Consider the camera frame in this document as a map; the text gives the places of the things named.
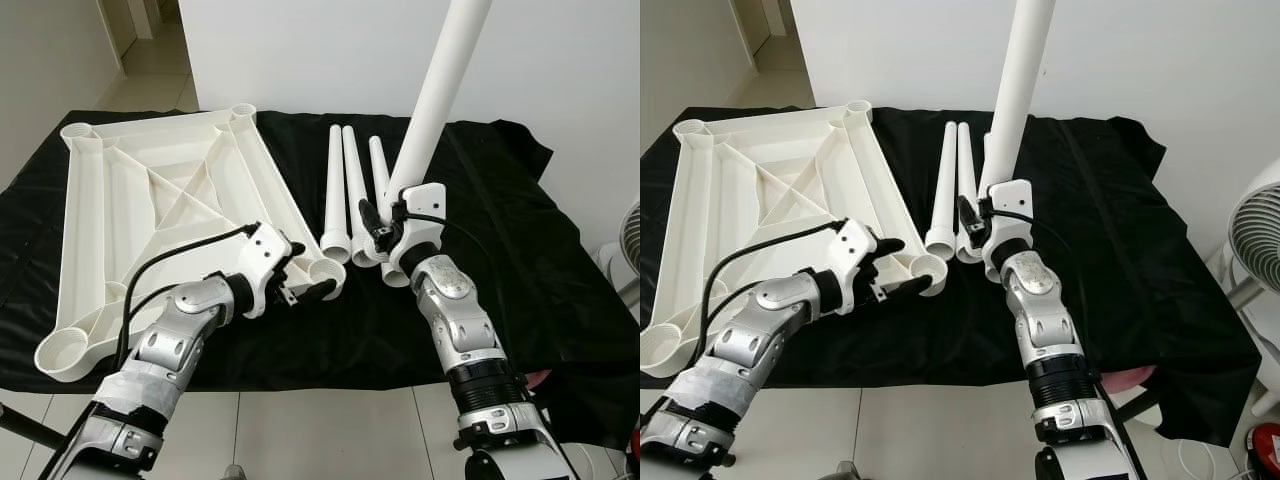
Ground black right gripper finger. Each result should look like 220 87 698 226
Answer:
358 198 389 263
957 195 986 259

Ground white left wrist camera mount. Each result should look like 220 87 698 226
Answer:
830 218 886 316
235 222 293 319

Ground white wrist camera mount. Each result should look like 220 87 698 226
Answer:
830 218 886 316
385 183 448 276
978 180 1033 263
235 222 293 319

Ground black cloth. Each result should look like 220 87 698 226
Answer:
0 108 641 451
640 105 1263 448

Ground white standing fan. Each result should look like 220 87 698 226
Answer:
600 205 641 311
1215 155 1280 331

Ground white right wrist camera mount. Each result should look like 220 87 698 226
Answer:
385 183 448 276
978 180 1033 263

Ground black metal stand leg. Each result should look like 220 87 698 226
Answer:
0 402 81 453

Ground white plastic table top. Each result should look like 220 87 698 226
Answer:
640 100 949 379
33 103 348 384

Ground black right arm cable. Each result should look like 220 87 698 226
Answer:
400 208 511 341
985 205 1101 341

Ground red round object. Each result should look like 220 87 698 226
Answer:
1248 423 1280 480

